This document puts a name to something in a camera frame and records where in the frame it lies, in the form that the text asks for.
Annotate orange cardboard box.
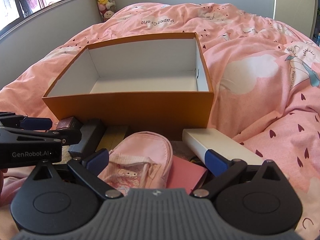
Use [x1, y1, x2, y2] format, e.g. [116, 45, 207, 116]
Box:
[42, 32, 215, 140]

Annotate pink snap wallet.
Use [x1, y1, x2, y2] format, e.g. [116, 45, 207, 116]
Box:
[165, 155, 208, 192]

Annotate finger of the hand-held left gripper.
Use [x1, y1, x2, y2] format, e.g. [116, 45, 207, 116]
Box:
[0, 126, 82, 147]
[0, 111, 52, 131]

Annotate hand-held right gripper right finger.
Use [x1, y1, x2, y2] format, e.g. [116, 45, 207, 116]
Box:
[190, 149, 290, 201]

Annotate long white box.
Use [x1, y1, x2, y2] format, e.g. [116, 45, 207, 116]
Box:
[182, 128, 264, 173]

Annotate pink printed blanket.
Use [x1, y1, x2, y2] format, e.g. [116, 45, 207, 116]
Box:
[0, 2, 320, 240]

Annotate white door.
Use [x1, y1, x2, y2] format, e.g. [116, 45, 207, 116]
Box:
[271, 0, 320, 40]

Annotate pink fabric pouch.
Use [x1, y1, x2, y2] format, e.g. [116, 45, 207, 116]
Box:
[97, 131, 173, 190]

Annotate clear tube of plush toys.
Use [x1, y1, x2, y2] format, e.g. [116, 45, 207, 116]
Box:
[93, 0, 118, 22]

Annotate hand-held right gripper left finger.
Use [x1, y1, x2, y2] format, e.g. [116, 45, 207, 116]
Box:
[25, 149, 125, 200]

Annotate dark illustrated card box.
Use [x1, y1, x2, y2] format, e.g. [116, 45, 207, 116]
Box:
[67, 119, 107, 158]

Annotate small maroon box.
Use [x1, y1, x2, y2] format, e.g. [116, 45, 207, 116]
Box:
[55, 116, 83, 131]

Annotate gold box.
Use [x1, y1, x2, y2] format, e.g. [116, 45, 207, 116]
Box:
[96, 124, 130, 153]

